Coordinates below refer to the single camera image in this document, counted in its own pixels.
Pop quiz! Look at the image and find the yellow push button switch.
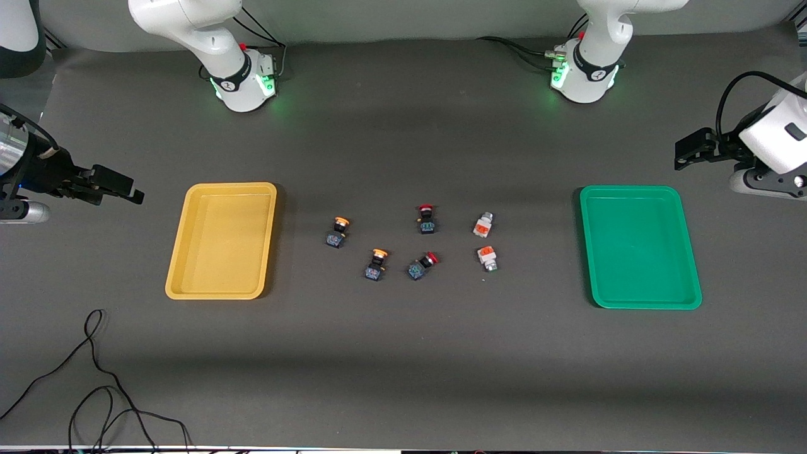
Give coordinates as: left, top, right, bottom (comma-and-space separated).
364, 248, 390, 282
325, 216, 351, 248

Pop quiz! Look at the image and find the yellow plastic tray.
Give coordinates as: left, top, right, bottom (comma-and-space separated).
165, 182, 279, 300

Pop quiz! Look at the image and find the green plastic tray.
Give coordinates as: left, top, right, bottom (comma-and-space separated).
579, 185, 703, 310

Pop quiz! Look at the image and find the grey table mat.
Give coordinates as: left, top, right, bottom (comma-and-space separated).
0, 24, 807, 451

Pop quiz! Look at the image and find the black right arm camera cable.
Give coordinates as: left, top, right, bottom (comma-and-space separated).
0, 104, 59, 155

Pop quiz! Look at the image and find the loose thin black cable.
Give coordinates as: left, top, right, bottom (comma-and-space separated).
0, 309, 193, 454

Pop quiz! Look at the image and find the black right arm base cable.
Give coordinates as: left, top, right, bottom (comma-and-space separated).
230, 6, 288, 81

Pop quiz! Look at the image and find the long black base cable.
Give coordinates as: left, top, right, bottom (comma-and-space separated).
476, 36, 559, 67

